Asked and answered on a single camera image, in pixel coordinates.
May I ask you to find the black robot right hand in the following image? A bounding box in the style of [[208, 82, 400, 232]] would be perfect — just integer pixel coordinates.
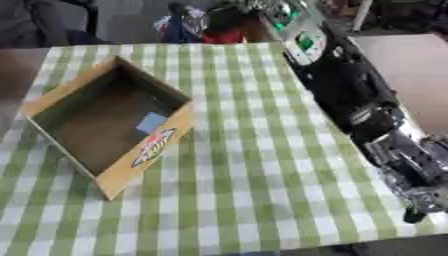
[[281, 27, 448, 224]]

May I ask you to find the open tan cardboard box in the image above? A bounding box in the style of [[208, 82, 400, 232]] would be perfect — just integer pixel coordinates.
[[19, 55, 196, 201]]

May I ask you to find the beige side table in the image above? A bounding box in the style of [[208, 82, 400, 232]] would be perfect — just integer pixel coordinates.
[[346, 33, 448, 136]]

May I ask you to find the red bag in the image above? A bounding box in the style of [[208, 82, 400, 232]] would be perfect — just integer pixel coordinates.
[[201, 27, 249, 45]]

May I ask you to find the blue bag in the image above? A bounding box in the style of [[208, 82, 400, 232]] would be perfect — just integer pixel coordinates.
[[154, 2, 207, 44]]

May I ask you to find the light blue flat block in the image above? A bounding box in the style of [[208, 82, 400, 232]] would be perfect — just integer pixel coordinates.
[[134, 112, 172, 134]]

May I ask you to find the dark chair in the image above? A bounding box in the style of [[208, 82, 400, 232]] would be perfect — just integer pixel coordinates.
[[0, 0, 112, 48]]

